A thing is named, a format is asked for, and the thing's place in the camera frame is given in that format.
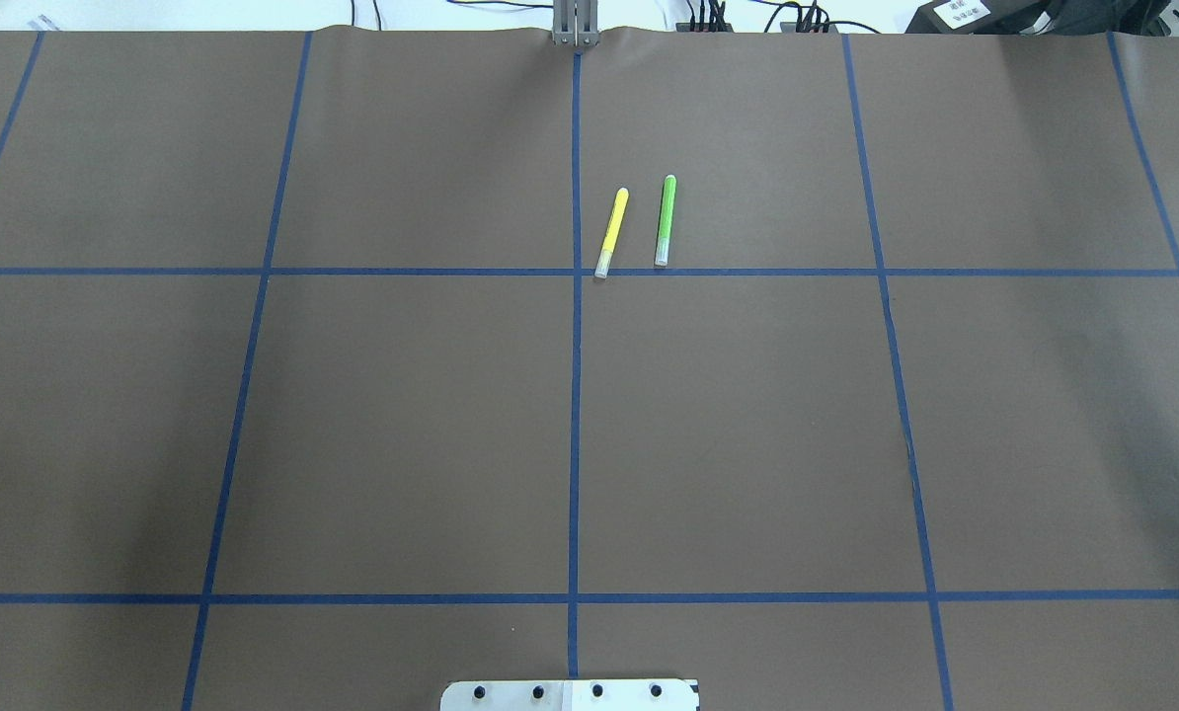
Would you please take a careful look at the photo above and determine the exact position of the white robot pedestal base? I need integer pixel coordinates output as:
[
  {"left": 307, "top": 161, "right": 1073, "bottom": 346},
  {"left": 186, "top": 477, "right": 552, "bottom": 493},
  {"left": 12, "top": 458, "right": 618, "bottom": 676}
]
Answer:
[{"left": 439, "top": 678, "right": 702, "bottom": 710}]

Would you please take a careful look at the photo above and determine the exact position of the black usb hub left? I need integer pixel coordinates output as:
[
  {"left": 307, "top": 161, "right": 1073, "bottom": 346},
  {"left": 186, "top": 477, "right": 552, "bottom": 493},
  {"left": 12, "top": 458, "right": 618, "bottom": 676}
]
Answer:
[{"left": 672, "top": 1, "right": 735, "bottom": 35}]

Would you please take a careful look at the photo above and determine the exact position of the aluminium frame post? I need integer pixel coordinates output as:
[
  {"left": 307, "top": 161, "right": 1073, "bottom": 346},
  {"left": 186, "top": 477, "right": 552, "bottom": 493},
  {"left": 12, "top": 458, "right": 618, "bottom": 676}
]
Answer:
[{"left": 552, "top": 0, "right": 601, "bottom": 50}]

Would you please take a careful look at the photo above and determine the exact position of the yellow marker pen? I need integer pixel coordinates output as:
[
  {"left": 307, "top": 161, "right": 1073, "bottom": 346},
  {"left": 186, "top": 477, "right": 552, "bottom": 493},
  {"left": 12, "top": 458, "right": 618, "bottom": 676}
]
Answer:
[{"left": 593, "top": 187, "right": 630, "bottom": 279}]

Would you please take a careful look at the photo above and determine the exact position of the black power adapter box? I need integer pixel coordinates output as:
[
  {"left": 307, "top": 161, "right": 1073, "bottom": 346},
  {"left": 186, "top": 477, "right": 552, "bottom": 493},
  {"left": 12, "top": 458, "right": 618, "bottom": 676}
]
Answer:
[{"left": 904, "top": 0, "right": 1062, "bottom": 35}]

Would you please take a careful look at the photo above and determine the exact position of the black usb hub right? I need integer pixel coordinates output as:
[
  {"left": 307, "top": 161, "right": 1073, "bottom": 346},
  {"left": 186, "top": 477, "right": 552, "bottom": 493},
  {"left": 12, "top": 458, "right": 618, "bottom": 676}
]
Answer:
[{"left": 779, "top": 1, "right": 834, "bottom": 35}]

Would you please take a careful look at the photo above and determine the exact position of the black usb hub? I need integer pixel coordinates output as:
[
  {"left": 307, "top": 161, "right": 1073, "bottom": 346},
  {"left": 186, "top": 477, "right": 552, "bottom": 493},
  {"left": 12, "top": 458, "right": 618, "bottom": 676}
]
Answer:
[
  {"left": 779, "top": 1, "right": 834, "bottom": 35},
  {"left": 672, "top": 1, "right": 735, "bottom": 35}
]

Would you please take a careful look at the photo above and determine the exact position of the green marker pen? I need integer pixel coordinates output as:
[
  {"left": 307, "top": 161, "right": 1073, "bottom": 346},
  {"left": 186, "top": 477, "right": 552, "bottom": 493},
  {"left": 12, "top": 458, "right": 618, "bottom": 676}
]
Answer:
[{"left": 653, "top": 175, "right": 678, "bottom": 269}]

